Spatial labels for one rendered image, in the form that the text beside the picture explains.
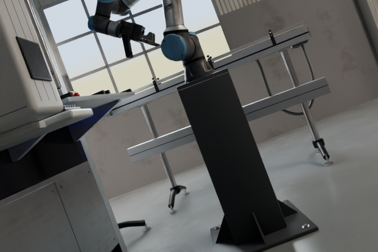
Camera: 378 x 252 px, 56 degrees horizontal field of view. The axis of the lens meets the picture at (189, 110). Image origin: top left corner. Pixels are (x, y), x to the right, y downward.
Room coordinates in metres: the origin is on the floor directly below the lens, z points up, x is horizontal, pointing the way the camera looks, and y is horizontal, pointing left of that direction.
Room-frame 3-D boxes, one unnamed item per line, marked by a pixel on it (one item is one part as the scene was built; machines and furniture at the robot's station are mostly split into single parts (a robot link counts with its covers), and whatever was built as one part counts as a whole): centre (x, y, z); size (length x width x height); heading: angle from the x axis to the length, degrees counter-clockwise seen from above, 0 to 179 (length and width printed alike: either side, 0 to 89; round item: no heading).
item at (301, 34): (2.75, -0.06, 0.92); 1.90 x 0.15 x 0.16; 77
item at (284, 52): (2.58, -0.80, 0.46); 0.09 x 0.09 x 0.77; 77
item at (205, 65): (1.74, -0.11, 0.84); 0.15 x 0.15 x 0.10
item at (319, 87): (2.71, -0.21, 0.49); 1.60 x 0.08 x 0.12; 77
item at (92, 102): (1.74, 0.57, 0.87); 0.70 x 0.48 x 0.02; 167
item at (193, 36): (1.73, -0.10, 0.96); 0.13 x 0.12 x 0.14; 157
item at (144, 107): (2.84, 0.33, 0.46); 0.09 x 0.09 x 0.77; 77
